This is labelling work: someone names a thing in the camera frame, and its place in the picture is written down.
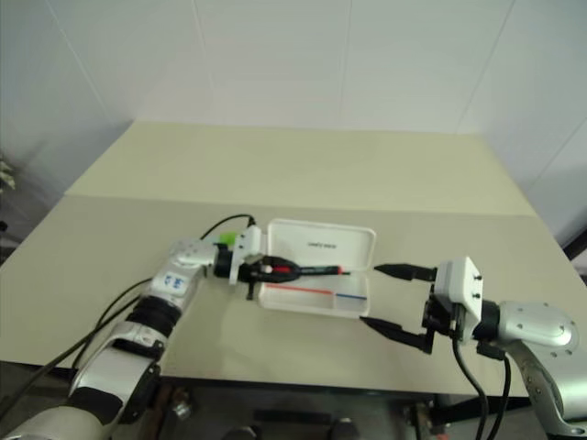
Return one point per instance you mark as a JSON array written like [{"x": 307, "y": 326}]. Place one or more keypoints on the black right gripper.
[{"x": 440, "y": 318}]

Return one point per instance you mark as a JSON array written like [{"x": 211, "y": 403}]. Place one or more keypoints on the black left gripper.
[{"x": 253, "y": 274}]

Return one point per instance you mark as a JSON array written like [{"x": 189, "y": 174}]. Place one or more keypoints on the black marker with red cap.
[{"x": 317, "y": 271}]

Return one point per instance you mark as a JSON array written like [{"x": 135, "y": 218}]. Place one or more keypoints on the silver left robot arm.
[{"x": 114, "y": 357}]

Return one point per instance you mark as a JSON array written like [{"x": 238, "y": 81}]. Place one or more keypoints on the white plastic pencil case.
[{"x": 321, "y": 245}]

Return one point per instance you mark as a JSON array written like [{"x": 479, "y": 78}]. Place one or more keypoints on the dark rounded shape under table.
[
  {"x": 240, "y": 433},
  {"x": 347, "y": 430}
]

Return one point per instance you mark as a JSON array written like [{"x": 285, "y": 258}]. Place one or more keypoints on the dark object beside table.
[{"x": 579, "y": 249}]

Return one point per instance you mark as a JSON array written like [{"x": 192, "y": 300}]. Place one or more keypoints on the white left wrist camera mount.
[{"x": 248, "y": 245}]

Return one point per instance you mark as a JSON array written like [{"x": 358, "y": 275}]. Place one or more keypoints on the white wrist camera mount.
[
  {"x": 461, "y": 293},
  {"x": 248, "y": 245}
]

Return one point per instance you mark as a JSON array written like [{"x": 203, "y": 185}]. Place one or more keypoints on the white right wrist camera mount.
[{"x": 461, "y": 293}]

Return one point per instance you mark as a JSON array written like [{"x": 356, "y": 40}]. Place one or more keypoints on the metal bracket under table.
[{"x": 181, "y": 403}]

